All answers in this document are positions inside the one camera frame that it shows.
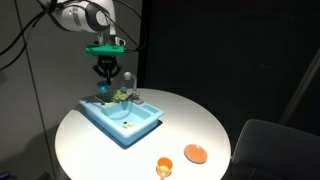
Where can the small blue round item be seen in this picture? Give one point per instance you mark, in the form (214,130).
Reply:
(124,89)

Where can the grey toy faucet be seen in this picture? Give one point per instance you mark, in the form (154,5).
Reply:
(134,90)

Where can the grey chair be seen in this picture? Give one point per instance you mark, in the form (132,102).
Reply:
(273,153)

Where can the blue toy cup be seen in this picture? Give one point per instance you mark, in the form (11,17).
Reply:
(103,88)

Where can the grey metal pole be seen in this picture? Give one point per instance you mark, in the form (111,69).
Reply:
(300,88)

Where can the orange toy cup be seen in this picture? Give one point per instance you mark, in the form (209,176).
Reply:
(164,164)

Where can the orange toy plate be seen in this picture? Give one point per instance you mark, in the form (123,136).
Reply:
(195,153)

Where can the light blue toy sink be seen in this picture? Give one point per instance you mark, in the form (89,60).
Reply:
(126,113)

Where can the small yellow sink piece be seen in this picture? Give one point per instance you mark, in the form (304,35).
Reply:
(129,126)

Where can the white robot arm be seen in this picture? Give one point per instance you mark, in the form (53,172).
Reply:
(76,18)

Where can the dark blue bin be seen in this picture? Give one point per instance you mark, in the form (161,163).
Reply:
(6,175)

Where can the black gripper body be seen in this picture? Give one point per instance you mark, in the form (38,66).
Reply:
(106,61)

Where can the yellow green dish rack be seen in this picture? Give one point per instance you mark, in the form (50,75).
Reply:
(120,96)

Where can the black floor object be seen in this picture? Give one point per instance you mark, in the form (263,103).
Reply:
(45,176)

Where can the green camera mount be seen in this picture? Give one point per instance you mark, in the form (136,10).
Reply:
(103,50)

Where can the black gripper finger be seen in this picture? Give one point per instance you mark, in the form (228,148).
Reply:
(99,71)
(115,71)

